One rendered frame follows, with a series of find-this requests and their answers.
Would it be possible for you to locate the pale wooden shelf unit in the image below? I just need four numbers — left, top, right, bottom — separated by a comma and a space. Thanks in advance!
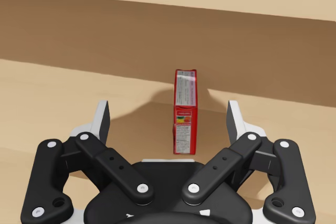
0, 0, 336, 211

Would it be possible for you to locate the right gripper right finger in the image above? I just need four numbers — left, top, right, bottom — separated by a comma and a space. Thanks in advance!
181, 100, 317, 224

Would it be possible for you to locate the red carton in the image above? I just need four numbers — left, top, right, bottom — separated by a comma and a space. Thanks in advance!
172, 69, 197, 155

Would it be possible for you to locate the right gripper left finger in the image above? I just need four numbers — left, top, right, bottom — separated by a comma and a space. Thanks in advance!
20, 100, 155, 224

